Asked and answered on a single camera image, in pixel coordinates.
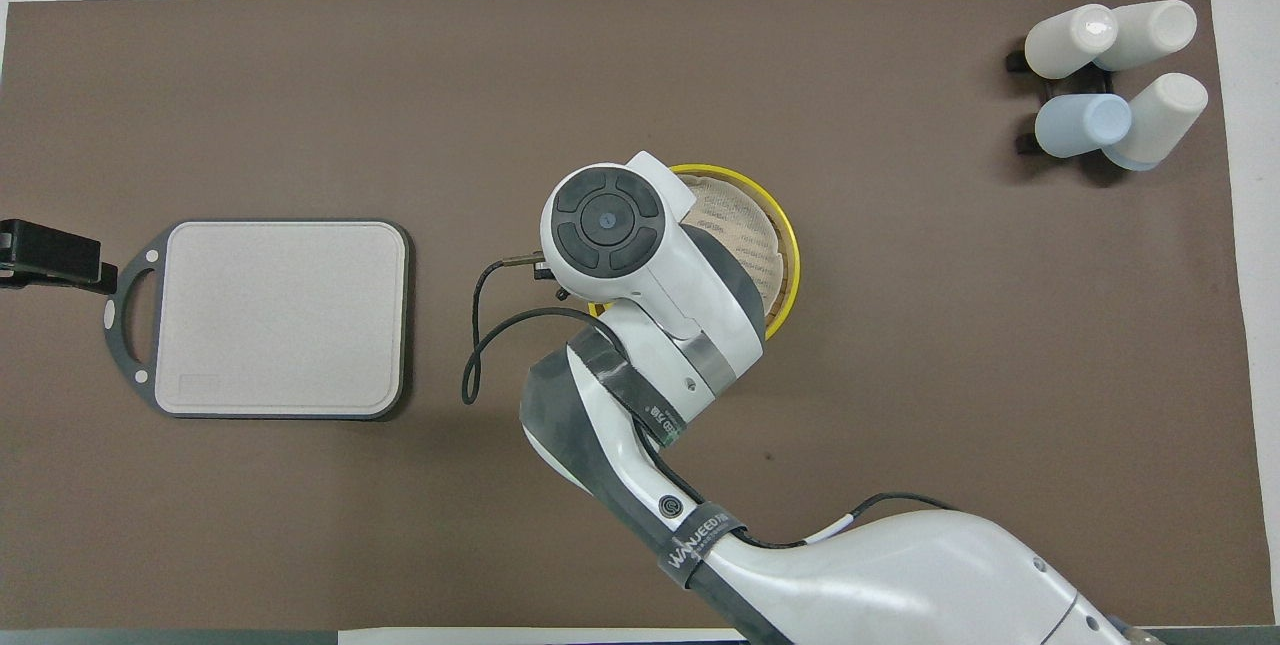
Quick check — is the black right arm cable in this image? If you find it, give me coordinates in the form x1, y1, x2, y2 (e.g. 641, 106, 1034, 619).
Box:
461, 253, 961, 552

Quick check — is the brown table mat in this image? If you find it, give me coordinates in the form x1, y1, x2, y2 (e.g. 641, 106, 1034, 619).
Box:
0, 0, 1245, 632

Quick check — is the light blue plastic cup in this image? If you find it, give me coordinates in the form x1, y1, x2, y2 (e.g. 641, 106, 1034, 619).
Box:
1034, 93, 1133, 160

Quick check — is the cream perforated steamer liner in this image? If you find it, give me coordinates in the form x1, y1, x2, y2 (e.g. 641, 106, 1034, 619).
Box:
680, 175, 787, 318

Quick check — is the black cup rack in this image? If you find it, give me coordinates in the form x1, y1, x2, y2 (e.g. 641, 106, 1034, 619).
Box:
1005, 40, 1117, 158

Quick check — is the yellow round steamer basket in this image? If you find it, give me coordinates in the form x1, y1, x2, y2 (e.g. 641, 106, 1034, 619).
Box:
588, 163, 801, 343

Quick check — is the white cutting board grey rim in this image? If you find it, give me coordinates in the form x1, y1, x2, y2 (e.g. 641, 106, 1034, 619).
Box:
103, 218, 412, 422

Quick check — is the white plastic cup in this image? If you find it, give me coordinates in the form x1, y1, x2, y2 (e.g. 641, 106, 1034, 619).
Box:
1095, 0, 1198, 74
1102, 73, 1209, 172
1025, 4, 1119, 81

